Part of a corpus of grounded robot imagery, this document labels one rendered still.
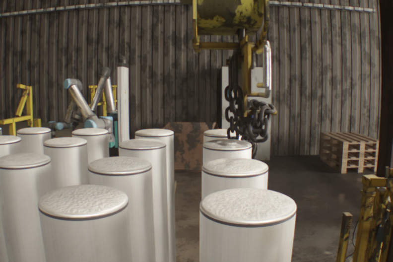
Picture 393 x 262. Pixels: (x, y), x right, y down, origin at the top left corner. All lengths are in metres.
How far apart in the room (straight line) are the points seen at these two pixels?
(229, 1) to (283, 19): 6.53
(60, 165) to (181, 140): 4.44
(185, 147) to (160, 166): 4.47
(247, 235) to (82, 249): 0.26
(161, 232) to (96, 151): 0.47
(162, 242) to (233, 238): 0.72
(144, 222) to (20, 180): 0.34
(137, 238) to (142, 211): 0.07
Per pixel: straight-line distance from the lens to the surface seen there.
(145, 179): 0.82
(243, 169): 0.78
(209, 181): 0.79
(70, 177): 1.19
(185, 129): 7.09
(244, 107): 1.07
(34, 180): 0.91
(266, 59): 0.91
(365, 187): 2.18
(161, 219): 1.18
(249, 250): 0.52
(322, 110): 7.68
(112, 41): 7.54
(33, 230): 0.95
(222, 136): 1.34
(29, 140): 1.55
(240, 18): 1.05
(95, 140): 1.43
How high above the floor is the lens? 1.53
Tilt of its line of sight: 5 degrees down
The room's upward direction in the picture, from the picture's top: straight up
